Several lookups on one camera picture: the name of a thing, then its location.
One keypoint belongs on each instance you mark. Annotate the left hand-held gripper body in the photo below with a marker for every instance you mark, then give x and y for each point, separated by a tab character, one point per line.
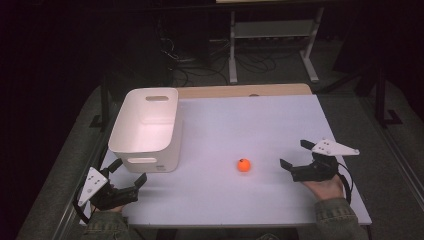
113	196

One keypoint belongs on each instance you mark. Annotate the black metal stand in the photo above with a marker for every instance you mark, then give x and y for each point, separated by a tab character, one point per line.
380	96
105	100

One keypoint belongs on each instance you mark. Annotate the orange tangerine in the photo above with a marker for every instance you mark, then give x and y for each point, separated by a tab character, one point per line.
244	165

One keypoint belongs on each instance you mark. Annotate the white plastic storage bin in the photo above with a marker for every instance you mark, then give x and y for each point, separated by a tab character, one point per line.
146	133

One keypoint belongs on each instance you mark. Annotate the person's left hand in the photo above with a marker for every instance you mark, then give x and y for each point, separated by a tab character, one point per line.
116	209

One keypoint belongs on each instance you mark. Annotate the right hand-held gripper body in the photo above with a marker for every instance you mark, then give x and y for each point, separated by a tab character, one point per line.
316	171

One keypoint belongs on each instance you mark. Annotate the white metal table frame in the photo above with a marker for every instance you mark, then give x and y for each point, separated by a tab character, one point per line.
273	29

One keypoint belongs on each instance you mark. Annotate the person's right hand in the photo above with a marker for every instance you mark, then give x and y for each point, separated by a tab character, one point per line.
326	189

